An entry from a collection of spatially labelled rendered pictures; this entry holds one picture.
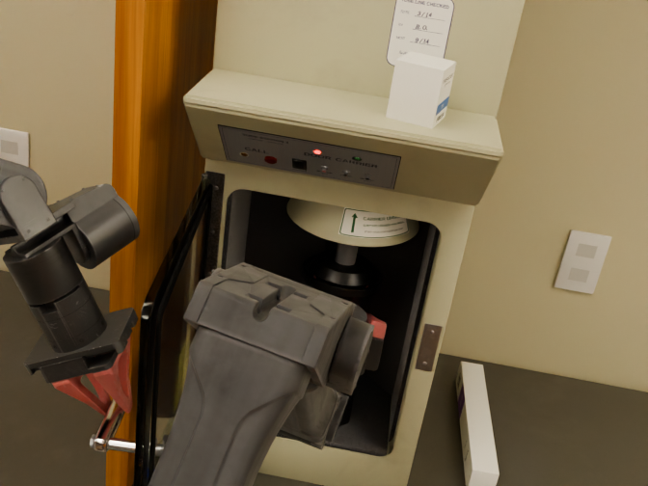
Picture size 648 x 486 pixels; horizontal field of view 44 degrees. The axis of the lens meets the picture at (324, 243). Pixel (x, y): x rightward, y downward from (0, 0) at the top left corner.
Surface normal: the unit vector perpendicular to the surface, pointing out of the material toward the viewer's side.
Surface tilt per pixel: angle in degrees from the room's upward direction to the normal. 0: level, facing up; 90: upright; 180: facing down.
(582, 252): 90
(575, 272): 90
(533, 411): 0
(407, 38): 90
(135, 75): 90
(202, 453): 49
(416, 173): 135
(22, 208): 63
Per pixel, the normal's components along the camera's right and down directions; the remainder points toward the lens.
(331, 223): -0.28, -0.01
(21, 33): -0.13, 0.43
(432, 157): -0.18, 0.93
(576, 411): 0.14, -0.89
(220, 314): -0.04, -0.27
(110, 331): -0.30, -0.85
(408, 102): -0.38, 0.37
